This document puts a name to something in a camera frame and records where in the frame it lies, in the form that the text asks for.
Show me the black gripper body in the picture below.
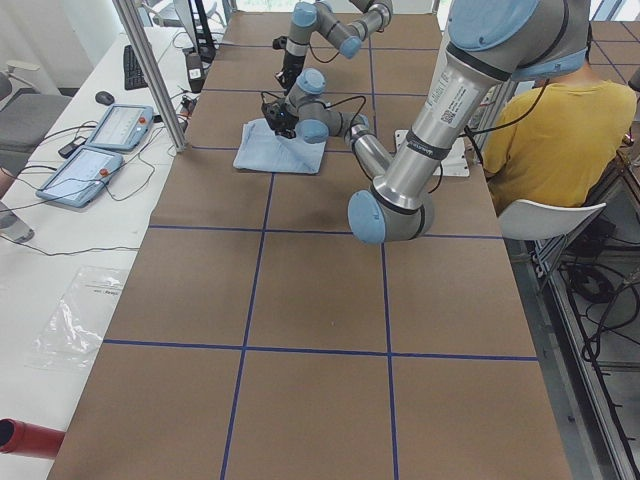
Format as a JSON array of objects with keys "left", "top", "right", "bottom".
[
  {"left": 275, "top": 103, "right": 299, "bottom": 139},
  {"left": 275, "top": 51, "right": 306, "bottom": 90}
]

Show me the light blue button shirt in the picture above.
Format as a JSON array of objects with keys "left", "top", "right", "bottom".
[{"left": 233, "top": 119, "right": 326, "bottom": 175}]

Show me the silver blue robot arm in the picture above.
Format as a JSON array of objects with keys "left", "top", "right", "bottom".
[
  {"left": 262, "top": 0, "right": 589, "bottom": 244},
  {"left": 272, "top": 0, "right": 394, "bottom": 93}
]

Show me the black keyboard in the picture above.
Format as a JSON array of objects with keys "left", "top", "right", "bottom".
[{"left": 123, "top": 45, "right": 147, "bottom": 90}]

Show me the far teach pendant tablet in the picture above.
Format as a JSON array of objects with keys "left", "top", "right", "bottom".
[{"left": 85, "top": 104, "right": 154, "bottom": 152}]

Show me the teach pendant tablet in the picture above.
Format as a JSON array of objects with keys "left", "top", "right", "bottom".
[
  {"left": 85, "top": 104, "right": 154, "bottom": 152},
  {"left": 36, "top": 146, "right": 124, "bottom": 208}
]

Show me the black computer mouse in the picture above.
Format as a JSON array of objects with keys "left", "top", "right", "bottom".
[{"left": 95, "top": 91, "right": 115, "bottom": 105}]

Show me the near teach pendant tablet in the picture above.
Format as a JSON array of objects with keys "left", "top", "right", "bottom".
[{"left": 36, "top": 146, "right": 124, "bottom": 208}]

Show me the grey office chair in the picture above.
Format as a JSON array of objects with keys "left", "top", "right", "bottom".
[{"left": 1, "top": 60, "right": 72, "bottom": 164}]

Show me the white plastic chair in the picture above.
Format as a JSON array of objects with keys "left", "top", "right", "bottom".
[{"left": 498, "top": 199, "right": 606, "bottom": 241}]

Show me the person in yellow shirt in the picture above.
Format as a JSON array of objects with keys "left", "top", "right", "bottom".
[{"left": 483, "top": 60, "right": 636, "bottom": 214}]

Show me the clear plastic bag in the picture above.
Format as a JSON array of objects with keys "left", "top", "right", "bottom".
[{"left": 25, "top": 266, "right": 130, "bottom": 373}]

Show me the red cylinder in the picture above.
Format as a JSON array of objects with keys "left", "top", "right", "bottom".
[{"left": 1, "top": 418, "right": 65, "bottom": 460}]

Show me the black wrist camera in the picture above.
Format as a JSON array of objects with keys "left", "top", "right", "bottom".
[
  {"left": 272, "top": 36, "right": 288, "bottom": 50},
  {"left": 261, "top": 101, "right": 286, "bottom": 132}
]

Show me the aluminium frame post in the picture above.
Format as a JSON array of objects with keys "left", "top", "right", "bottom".
[{"left": 112, "top": 0, "right": 186, "bottom": 153}]

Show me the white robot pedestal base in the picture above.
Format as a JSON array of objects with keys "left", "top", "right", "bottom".
[{"left": 394, "top": 129, "right": 470, "bottom": 178}]

